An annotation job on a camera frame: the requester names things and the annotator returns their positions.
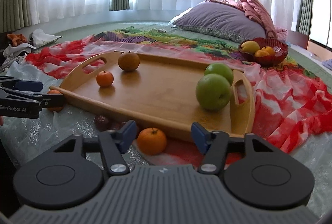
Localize white plastic bag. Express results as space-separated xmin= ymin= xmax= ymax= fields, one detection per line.
xmin=29 ymin=29 xmax=62 ymax=49

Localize small mandarin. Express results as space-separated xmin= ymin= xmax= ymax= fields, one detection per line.
xmin=137 ymin=128 xmax=167 ymax=155
xmin=96 ymin=70 xmax=114 ymax=88
xmin=47 ymin=90 xmax=65 ymax=113

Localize orange cloth on floor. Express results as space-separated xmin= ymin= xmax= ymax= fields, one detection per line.
xmin=7 ymin=33 xmax=28 ymax=47

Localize red glass fruit bowl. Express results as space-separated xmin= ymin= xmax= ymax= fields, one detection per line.
xmin=238 ymin=38 xmax=289 ymax=67

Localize pale snowflake sheer cloth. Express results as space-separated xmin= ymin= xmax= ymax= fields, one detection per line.
xmin=0 ymin=61 xmax=332 ymax=219

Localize green apple front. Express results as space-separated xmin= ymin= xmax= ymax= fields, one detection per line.
xmin=195 ymin=74 xmax=231 ymax=111

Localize orange in bowl front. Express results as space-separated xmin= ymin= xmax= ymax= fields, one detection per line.
xmin=254 ymin=49 xmax=270 ymax=57

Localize yellow pear in bowl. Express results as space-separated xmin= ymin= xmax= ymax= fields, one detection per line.
xmin=240 ymin=41 xmax=261 ymax=55

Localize orange in bowl rear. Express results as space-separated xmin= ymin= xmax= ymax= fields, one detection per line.
xmin=261 ymin=46 xmax=275 ymax=56

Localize green apple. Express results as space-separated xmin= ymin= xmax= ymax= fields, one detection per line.
xmin=204 ymin=63 xmax=233 ymax=85
xmin=195 ymin=74 xmax=231 ymax=111

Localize red white sheer scarf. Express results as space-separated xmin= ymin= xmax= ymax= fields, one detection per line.
xmin=26 ymin=36 xmax=331 ymax=153

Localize orange in bowl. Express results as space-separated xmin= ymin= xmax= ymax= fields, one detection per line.
xmin=254 ymin=49 xmax=270 ymax=57
xmin=261 ymin=46 xmax=275 ymax=56

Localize pink satin pillow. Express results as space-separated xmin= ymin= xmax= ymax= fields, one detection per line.
xmin=205 ymin=0 xmax=288 ymax=42

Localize purple pillow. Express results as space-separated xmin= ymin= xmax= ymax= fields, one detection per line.
xmin=171 ymin=2 xmax=266 ymax=43

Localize large brownish orange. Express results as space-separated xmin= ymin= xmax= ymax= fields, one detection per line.
xmin=118 ymin=51 xmax=140 ymax=72

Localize wooden serving tray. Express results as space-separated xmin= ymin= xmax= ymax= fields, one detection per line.
xmin=59 ymin=51 xmax=255 ymax=141

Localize colourful floral scarf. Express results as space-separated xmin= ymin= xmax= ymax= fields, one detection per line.
xmin=85 ymin=26 xmax=317 ymax=83

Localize lavender cloth on floor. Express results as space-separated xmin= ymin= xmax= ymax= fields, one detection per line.
xmin=322 ymin=59 xmax=332 ymax=70

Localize dried red date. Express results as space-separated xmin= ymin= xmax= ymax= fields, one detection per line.
xmin=94 ymin=115 xmax=110 ymax=132

